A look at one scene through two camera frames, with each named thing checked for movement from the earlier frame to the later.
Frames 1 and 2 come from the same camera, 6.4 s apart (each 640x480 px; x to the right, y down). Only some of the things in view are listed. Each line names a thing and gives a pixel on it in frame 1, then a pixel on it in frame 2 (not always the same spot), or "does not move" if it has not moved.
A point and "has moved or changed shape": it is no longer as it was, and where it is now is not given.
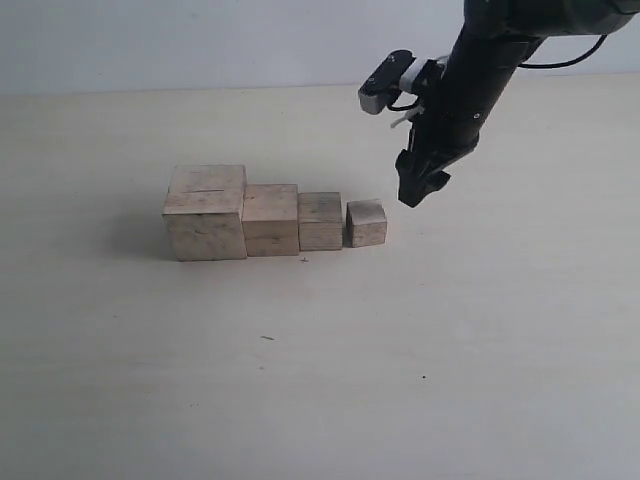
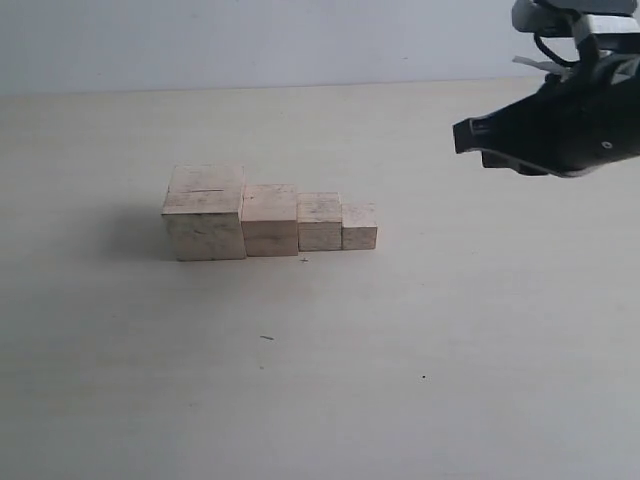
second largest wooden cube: x=270 y=220 does not move
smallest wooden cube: x=365 y=223 has moved or changed shape
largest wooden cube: x=205 y=208 does not move
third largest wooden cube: x=320 y=221 does not move
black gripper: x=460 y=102 -> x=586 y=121
